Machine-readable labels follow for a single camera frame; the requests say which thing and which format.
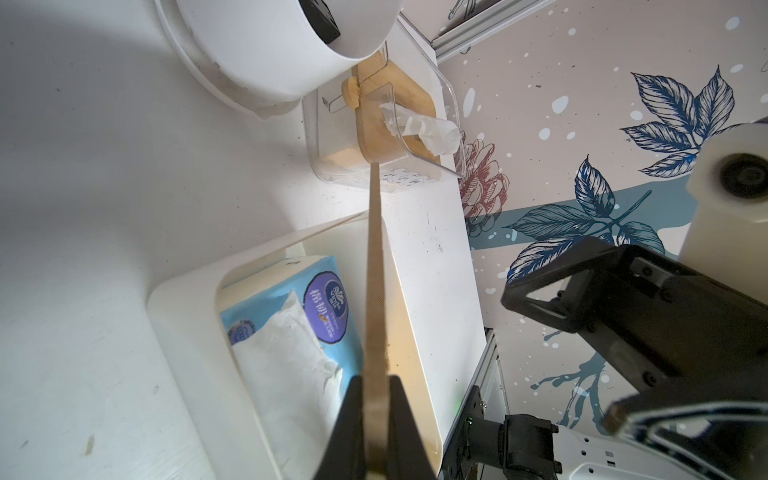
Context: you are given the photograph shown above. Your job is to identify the black clip in cup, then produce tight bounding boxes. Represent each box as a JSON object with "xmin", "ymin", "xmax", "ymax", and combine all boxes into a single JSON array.
[{"xmin": 299, "ymin": 0, "xmax": 341, "ymax": 45}]

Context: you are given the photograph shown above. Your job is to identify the blue white tissue pack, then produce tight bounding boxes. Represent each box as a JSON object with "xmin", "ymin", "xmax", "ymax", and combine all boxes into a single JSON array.
[{"xmin": 217, "ymin": 255, "xmax": 362, "ymax": 479}]

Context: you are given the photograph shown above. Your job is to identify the clear plastic tissue box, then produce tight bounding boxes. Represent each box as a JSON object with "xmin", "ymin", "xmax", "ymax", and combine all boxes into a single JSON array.
[{"xmin": 302, "ymin": 42, "xmax": 463, "ymax": 192}]

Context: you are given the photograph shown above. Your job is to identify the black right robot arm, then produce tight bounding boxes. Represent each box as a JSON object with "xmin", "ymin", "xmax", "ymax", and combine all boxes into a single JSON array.
[{"xmin": 501, "ymin": 236, "xmax": 767, "ymax": 479}]

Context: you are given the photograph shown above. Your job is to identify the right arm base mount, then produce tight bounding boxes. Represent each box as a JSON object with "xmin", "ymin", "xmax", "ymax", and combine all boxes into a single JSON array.
[{"xmin": 440, "ymin": 385, "xmax": 563, "ymax": 480}]

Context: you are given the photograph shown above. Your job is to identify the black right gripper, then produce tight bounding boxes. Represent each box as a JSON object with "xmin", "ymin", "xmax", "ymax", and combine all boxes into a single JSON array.
[{"xmin": 501, "ymin": 238, "xmax": 767, "ymax": 479}]

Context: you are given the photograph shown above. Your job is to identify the bamboo tissue box lid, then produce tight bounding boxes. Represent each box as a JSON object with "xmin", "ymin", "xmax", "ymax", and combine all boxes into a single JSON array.
[{"xmin": 317, "ymin": 47, "xmax": 440, "ymax": 170}]

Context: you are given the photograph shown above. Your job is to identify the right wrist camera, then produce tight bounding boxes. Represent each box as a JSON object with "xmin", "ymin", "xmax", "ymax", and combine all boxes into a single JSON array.
[{"xmin": 679, "ymin": 119, "xmax": 767, "ymax": 303}]

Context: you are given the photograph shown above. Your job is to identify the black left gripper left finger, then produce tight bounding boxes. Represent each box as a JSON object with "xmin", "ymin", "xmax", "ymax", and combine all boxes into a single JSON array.
[{"xmin": 313, "ymin": 376, "xmax": 366, "ymax": 480}]

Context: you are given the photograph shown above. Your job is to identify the white rectangular bin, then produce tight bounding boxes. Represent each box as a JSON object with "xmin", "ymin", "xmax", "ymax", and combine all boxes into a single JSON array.
[{"xmin": 148, "ymin": 213, "xmax": 443, "ymax": 479}]

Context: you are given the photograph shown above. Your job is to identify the white pen holder cup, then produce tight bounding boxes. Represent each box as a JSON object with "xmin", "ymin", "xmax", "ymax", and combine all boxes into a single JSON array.
[{"xmin": 154, "ymin": 1, "xmax": 403, "ymax": 119}]

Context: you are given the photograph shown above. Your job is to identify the yellow plastic lid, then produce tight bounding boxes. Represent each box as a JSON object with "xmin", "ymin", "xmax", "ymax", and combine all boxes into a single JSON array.
[{"xmin": 362, "ymin": 162, "xmax": 390, "ymax": 479}]

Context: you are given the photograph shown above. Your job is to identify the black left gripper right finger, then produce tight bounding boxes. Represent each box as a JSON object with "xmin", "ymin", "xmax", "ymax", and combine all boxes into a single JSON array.
[{"xmin": 387, "ymin": 375, "xmax": 436, "ymax": 480}]

